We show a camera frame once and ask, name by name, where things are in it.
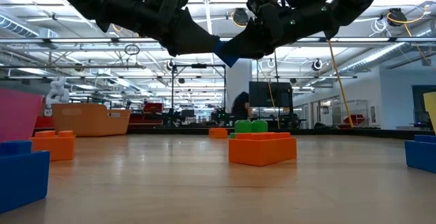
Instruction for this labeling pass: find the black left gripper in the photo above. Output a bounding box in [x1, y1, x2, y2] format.
[95, 0, 221, 57]

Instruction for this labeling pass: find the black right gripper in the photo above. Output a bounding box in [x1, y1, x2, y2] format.
[221, 4, 341, 61]

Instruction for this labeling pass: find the blue toy building block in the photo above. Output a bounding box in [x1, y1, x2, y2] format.
[213, 39, 240, 68]
[0, 140, 51, 215]
[404, 134, 436, 174]

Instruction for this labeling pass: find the green toy building block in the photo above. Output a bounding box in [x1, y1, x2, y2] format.
[228, 119, 269, 140]

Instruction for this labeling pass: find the orange toy building block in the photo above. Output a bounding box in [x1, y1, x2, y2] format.
[29, 130, 76, 163]
[208, 127, 229, 140]
[228, 131, 298, 167]

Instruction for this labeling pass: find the white building column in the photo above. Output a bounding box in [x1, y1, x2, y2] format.
[225, 59, 253, 116]

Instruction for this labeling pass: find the black monitor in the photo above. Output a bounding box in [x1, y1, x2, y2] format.
[248, 81, 294, 109]

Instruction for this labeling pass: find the person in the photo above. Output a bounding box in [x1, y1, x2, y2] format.
[231, 91, 253, 121]

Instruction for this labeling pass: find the red storage bin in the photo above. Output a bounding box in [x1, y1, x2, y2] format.
[33, 115, 55, 129]
[143, 101, 164, 114]

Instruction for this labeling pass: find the long ceiling light fixture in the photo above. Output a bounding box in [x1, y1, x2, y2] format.
[0, 36, 436, 44]

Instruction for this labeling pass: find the teal door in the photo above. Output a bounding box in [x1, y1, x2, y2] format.
[411, 84, 436, 125]

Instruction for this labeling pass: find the pink translucent plastic tray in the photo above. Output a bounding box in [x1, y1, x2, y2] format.
[0, 89, 44, 144]

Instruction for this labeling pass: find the black metal frame rig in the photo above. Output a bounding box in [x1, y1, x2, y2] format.
[170, 63, 228, 123]

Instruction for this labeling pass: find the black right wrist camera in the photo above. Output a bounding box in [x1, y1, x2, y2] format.
[246, 0, 285, 26]

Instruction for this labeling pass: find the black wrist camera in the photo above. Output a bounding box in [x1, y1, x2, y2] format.
[246, 0, 285, 26]
[159, 0, 189, 24]

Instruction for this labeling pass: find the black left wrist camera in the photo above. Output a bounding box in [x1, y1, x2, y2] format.
[159, 0, 189, 24]

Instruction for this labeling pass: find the thin yellow cable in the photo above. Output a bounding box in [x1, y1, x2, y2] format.
[267, 80, 281, 129]

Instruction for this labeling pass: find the black hanging cable ring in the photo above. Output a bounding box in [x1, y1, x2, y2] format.
[124, 44, 141, 57]

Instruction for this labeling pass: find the yellow hanging cable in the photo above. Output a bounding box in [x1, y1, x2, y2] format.
[326, 39, 355, 129]

